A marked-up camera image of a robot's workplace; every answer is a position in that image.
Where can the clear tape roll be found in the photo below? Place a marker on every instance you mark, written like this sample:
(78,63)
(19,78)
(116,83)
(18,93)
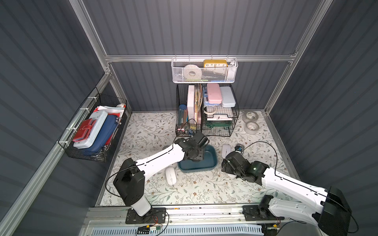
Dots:
(250,116)
(251,128)

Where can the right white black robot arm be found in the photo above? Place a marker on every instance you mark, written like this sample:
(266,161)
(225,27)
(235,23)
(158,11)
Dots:
(326,208)

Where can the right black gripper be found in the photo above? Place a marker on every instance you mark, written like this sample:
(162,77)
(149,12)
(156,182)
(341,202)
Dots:
(228,164)

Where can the blue zip case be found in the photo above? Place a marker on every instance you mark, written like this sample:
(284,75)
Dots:
(103,136)

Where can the teal plastic storage box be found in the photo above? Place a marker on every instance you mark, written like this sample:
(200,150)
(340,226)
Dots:
(206,161)

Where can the light grey pencil case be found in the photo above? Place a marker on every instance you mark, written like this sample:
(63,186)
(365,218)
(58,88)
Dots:
(228,99)

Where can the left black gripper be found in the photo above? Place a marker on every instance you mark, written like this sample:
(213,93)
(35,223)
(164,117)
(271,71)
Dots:
(194,152)

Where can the clear tape roll front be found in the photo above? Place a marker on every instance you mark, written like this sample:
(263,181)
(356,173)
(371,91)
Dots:
(251,128)

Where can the small circuit board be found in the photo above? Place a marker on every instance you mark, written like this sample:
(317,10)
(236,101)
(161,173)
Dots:
(146,230)

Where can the white tape roll in basket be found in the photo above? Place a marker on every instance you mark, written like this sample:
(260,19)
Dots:
(192,73)

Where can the pink pencil case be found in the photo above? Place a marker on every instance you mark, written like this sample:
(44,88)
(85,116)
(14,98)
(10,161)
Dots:
(214,93)

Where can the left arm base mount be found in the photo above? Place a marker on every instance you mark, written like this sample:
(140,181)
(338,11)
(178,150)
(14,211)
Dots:
(153,216)

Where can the black wire desk organizer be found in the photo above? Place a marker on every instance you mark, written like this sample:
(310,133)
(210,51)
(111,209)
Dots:
(213,120)

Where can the white plastic case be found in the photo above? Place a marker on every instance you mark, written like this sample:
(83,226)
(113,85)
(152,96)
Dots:
(99,117)

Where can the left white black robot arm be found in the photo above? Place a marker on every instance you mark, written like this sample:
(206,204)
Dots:
(130,180)

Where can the white box upright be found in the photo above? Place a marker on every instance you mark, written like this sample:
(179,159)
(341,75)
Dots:
(191,104)

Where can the yellow clock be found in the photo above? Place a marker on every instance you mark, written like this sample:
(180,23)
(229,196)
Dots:
(215,63)

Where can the clear tape roll rear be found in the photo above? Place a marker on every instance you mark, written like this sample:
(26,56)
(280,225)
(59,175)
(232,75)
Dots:
(250,116)

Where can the white rounded computer mouse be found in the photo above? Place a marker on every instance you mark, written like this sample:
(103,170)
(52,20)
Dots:
(226,149)

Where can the white mesh hanging basket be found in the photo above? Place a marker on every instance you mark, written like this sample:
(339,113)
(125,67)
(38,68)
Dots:
(209,75)

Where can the black wire wall basket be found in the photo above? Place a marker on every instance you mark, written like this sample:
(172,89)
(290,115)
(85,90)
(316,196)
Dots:
(96,101)

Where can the red wallet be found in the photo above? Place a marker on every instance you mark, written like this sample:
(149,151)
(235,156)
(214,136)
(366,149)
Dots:
(84,130)

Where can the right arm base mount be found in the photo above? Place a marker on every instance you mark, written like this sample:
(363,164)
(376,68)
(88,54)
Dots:
(254,213)

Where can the aluminium rail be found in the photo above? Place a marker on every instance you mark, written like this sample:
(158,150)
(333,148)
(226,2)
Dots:
(192,220)

